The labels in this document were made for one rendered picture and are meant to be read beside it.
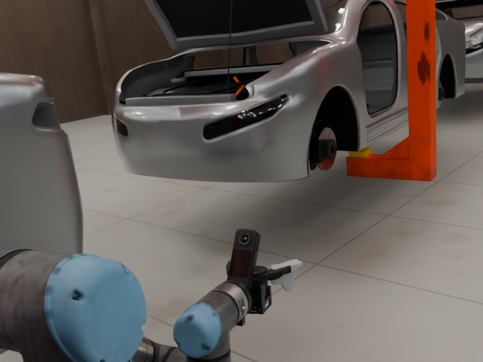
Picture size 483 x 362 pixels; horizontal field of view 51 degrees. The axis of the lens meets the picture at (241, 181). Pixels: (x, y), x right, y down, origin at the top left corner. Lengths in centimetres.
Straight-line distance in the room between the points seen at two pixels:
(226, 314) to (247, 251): 16
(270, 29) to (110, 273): 374
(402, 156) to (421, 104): 43
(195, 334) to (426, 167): 339
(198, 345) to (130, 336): 27
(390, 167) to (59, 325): 377
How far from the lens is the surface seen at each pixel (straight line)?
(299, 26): 407
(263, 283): 103
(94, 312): 55
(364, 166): 426
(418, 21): 397
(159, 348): 97
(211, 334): 84
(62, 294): 55
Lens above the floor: 167
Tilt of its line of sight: 15 degrees down
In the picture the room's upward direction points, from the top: 6 degrees counter-clockwise
